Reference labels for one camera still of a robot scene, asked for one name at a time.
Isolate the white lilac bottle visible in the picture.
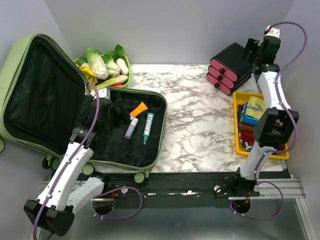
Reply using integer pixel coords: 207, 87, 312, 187
124, 117, 139, 140

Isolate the black case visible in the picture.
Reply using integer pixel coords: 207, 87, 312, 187
206, 42, 252, 96

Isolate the yellow plastic tray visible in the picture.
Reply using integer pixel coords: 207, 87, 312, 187
232, 90, 291, 161

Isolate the yellow blue towel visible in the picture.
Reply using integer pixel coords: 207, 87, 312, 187
240, 96, 265, 126

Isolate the green hard-shell suitcase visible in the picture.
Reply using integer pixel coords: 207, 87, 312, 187
0, 33, 167, 172

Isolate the dark red cloth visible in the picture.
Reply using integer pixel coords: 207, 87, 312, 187
239, 131, 255, 145

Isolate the blue patterned garment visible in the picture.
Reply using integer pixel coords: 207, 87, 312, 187
241, 140, 254, 152

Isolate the brown microfibre cloth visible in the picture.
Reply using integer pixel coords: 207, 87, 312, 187
239, 122, 255, 133

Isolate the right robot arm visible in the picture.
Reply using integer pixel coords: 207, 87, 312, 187
230, 35, 299, 196

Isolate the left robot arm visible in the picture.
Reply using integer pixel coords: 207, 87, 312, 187
23, 97, 130, 237

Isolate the orange cream tube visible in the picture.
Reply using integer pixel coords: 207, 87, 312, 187
130, 101, 148, 120

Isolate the teal spray bottle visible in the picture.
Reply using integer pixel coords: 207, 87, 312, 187
143, 112, 155, 145

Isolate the celery stalk toy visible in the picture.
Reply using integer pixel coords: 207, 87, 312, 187
96, 75, 129, 90

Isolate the bok choy toy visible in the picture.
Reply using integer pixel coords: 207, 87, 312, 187
102, 54, 120, 78

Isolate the white radish toy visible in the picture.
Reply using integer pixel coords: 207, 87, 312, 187
116, 58, 129, 75

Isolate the yellow cabbage toy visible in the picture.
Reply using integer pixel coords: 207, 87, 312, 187
80, 62, 98, 84

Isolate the napa cabbage toy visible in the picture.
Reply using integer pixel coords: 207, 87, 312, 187
84, 47, 109, 80

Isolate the green vegetable basket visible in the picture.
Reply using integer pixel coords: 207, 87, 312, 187
73, 53, 131, 90

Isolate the green leafy vegetable toy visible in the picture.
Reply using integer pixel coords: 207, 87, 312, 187
106, 44, 125, 61

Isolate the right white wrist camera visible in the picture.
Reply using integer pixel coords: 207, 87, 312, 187
264, 25, 280, 39

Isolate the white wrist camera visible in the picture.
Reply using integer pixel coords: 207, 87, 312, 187
88, 87, 111, 99
264, 25, 280, 39

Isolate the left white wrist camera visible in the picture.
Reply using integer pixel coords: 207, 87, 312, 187
88, 87, 111, 99

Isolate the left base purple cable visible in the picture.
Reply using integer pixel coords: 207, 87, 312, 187
92, 186, 144, 221

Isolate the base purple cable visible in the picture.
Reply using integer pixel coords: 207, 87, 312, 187
229, 180, 285, 221
92, 186, 144, 221

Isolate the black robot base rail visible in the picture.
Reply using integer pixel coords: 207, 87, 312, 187
94, 172, 260, 210

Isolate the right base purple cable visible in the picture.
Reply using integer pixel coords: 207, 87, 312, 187
229, 180, 285, 221

